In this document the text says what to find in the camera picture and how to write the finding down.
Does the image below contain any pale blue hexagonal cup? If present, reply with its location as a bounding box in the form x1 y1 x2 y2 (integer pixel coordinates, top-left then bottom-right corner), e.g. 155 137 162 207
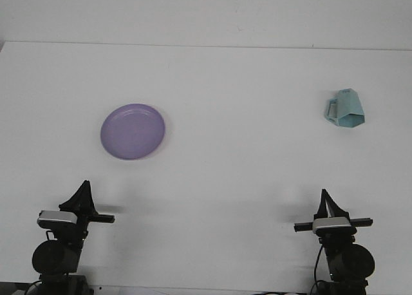
323 88 367 129

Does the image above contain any pale purple round plate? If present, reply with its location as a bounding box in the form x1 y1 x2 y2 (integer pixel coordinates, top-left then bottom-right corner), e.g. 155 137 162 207
100 102 167 161

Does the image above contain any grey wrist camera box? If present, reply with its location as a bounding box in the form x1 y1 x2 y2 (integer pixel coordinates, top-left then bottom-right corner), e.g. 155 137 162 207
36 210 79 227
312 217 351 234

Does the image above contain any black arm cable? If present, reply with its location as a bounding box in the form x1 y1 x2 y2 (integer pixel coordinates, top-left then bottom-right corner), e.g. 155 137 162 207
26 280 43 295
312 245 324 291

